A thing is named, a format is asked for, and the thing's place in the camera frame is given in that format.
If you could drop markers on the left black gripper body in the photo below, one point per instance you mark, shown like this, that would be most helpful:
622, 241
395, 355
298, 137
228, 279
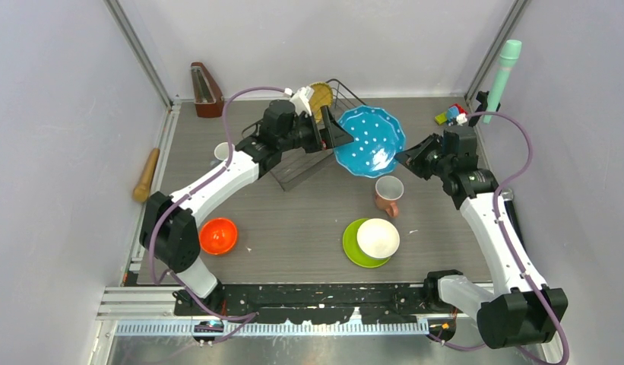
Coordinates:
305, 134

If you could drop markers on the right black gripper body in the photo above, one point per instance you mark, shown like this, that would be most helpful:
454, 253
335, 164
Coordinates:
432, 163

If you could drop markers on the blue polka dot plate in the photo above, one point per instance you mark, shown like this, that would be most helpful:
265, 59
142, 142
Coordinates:
377, 137

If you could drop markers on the pink ceramic mug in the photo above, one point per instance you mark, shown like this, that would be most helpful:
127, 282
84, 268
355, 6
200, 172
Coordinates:
388, 190

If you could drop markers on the yellow woven bamboo plate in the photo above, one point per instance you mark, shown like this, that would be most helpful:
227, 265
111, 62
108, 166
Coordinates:
322, 96

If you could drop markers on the white ribbed bowl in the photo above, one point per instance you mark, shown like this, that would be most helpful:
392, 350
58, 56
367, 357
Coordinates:
378, 238

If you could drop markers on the orange bowl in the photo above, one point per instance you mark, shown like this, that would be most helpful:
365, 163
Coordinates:
218, 236

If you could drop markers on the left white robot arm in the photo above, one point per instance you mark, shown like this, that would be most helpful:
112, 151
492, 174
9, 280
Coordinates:
169, 230

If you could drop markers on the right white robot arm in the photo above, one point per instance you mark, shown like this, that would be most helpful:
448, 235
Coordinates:
522, 308

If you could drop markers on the colourful toy blocks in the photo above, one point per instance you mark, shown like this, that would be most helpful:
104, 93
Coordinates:
448, 117

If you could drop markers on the black handheld microphone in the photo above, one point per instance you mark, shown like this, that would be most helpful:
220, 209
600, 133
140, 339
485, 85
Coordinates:
507, 196

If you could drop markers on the grey ceramic mug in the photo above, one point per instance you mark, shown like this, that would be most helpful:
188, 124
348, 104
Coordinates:
222, 154

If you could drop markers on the brown wooden metronome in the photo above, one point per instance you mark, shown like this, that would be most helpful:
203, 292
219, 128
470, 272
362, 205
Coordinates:
209, 99

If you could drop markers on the green plate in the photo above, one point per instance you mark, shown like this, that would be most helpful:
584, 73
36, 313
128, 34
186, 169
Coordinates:
354, 252

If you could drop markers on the mint green microphone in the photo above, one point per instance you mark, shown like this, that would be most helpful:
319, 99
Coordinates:
508, 58

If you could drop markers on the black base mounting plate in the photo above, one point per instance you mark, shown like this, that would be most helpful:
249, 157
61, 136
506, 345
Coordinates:
320, 304

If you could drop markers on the wooden rolling pin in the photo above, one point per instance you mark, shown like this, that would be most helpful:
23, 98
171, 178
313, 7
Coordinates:
141, 191

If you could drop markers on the black wire dish rack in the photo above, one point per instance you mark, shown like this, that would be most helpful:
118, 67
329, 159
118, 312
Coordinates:
270, 144

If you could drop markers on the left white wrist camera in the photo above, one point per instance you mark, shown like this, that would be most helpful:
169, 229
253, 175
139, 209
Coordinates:
300, 99

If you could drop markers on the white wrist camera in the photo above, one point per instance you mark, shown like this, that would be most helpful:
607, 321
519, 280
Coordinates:
300, 99
461, 119

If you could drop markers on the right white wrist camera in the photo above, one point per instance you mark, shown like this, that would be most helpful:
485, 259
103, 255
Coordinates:
461, 119

